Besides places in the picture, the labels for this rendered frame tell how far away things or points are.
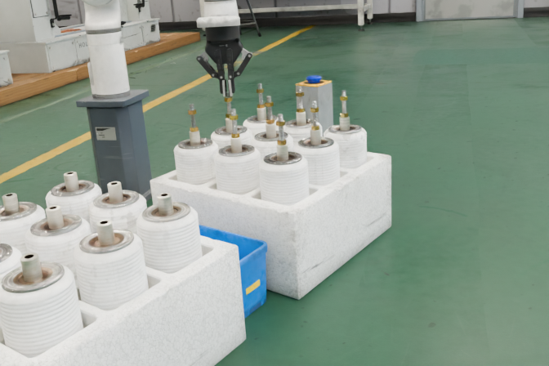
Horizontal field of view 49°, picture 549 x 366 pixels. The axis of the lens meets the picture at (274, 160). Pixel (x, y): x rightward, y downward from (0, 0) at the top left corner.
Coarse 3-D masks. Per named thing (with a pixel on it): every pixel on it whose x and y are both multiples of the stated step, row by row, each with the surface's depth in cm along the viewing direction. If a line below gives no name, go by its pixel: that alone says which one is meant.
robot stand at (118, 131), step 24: (144, 96) 167; (96, 120) 161; (120, 120) 160; (144, 120) 169; (96, 144) 164; (120, 144) 162; (144, 144) 169; (96, 168) 168; (120, 168) 164; (144, 168) 170; (144, 192) 170
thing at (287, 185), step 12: (264, 168) 115; (276, 168) 113; (288, 168) 113; (300, 168) 114; (264, 180) 115; (276, 180) 114; (288, 180) 114; (300, 180) 115; (264, 192) 117; (276, 192) 115; (288, 192) 114; (300, 192) 115; (288, 204) 115
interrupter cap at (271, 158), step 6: (270, 156) 118; (276, 156) 119; (288, 156) 118; (294, 156) 118; (300, 156) 117; (270, 162) 114; (276, 162) 115; (282, 162) 114; (288, 162) 114; (294, 162) 114
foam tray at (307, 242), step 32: (384, 160) 136; (160, 192) 131; (192, 192) 124; (224, 192) 122; (256, 192) 121; (320, 192) 118; (352, 192) 126; (384, 192) 138; (224, 224) 121; (256, 224) 116; (288, 224) 111; (320, 224) 117; (352, 224) 128; (384, 224) 140; (288, 256) 113; (320, 256) 119; (352, 256) 130; (288, 288) 115
